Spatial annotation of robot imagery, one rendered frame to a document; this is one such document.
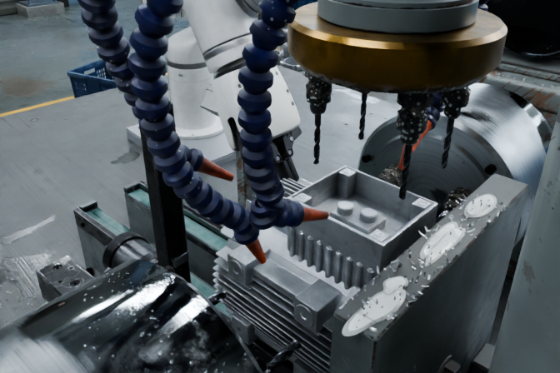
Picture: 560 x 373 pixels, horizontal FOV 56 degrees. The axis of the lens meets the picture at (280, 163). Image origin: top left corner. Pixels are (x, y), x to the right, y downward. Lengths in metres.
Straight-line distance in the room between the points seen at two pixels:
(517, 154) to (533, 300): 0.48
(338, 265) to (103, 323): 0.24
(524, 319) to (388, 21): 0.23
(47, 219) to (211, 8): 0.71
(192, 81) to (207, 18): 0.73
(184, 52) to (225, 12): 0.71
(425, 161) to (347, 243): 0.27
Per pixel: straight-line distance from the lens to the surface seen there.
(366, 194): 0.61
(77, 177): 1.37
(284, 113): 0.69
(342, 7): 0.42
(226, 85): 0.66
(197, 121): 1.44
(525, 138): 0.78
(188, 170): 0.38
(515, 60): 0.97
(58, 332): 0.40
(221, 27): 0.66
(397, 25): 0.41
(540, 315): 0.28
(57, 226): 1.20
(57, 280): 0.95
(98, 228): 0.93
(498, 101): 0.81
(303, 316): 0.54
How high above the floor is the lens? 1.43
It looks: 28 degrees down
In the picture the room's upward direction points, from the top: straight up
